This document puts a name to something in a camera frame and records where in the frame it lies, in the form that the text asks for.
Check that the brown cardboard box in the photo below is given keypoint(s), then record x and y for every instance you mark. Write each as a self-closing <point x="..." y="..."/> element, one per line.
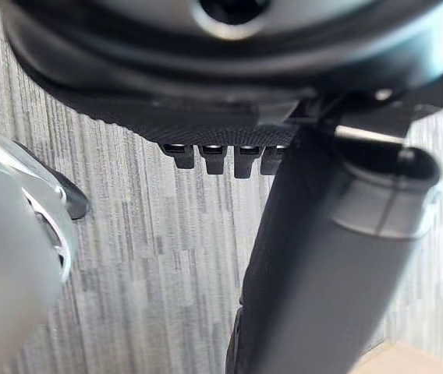
<point x="408" y="356"/>

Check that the silver robot leg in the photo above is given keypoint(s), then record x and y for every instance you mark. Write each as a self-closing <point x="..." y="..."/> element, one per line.
<point x="7" y="218"/>

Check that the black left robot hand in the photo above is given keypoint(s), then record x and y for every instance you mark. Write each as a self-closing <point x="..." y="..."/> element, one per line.
<point x="213" y="78"/>

